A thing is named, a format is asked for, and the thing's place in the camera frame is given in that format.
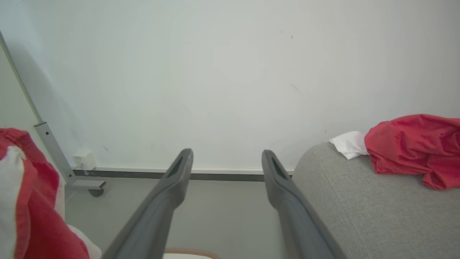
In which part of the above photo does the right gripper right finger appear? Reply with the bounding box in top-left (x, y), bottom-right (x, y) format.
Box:
top-left (261, 150), bottom-right (348, 259)

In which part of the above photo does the grey fabric sofa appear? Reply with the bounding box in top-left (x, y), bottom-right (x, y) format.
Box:
top-left (291, 142), bottom-right (460, 259)

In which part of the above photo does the crumpled plain red garment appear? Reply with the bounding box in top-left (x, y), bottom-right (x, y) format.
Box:
top-left (364, 114), bottom-right (460, 190)

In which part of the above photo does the white cloth in basket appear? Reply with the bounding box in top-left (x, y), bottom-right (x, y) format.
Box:
top-left (66, 224), bottom-right (102, 259)

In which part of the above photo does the red garment with white stripes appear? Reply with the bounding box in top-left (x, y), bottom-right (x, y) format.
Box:
top-left (0, 128), bottom-right (91, 259)

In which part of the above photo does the small white folded cloth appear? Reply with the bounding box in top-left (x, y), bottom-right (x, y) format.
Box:
top-left (329, 131), bottom-right (371, 160)

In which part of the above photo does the white laundry basket brown rim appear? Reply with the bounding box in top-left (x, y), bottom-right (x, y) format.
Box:
top-left (164, 247), bottom-right (222, 259)

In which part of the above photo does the grey metal frame leg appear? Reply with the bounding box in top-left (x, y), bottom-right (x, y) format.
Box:
top-left (0, 31), bottom-right (107, 190)

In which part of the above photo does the white wall box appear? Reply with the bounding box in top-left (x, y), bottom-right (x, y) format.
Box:
top-left (72, 151), bottom-right (98, 171)

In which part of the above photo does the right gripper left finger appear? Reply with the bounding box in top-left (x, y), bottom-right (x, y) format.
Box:
top-left (102, 148), bottom-right (194, 259)

